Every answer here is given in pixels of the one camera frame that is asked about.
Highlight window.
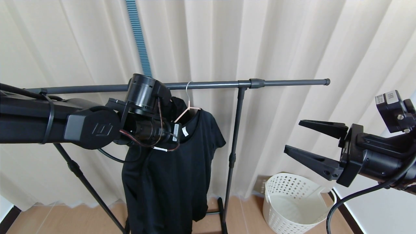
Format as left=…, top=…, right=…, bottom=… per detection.
left=125, top=0, right=153, bottom=78

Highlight beige curtain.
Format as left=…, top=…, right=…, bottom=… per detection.
left=0, top=0, right=153, bottom=210
left=136, top=0, right=416, bottom=202

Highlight black shorts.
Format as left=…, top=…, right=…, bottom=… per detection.
left=122, top=97, right=189, bottom=234

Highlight black garment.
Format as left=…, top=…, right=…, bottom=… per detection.
left=140, top=109, right=227, bottom=234

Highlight white laundry basket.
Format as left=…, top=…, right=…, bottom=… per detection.
left=263, top=173, right=337, bottom=234

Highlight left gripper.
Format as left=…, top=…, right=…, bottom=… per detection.
left=134, top=120, right=181, bottom=146

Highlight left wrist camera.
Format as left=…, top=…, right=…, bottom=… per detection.
left=159, top=85, right=173, bottom=109

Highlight black cable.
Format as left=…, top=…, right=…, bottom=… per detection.
left=97, top=146, right=142, bottom=163
left=326, top=156, right=416, bottom=234

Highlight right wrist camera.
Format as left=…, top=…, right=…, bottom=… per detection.
left=375, top=90, right=416, bottom=134

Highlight pink clothes hanger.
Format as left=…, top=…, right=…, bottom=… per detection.
left=175, top=81, right=202, bottom=123

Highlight black clothes rack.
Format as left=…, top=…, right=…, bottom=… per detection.
left=24, top=79, right=331, bottom=234

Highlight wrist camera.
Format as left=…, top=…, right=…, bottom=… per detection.
left=375, top=90, right=416, bottom=134
left=159, top=85, right=173, bottom=109

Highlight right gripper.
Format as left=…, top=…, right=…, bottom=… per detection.
left=284, top=120, right=416, bottom=188

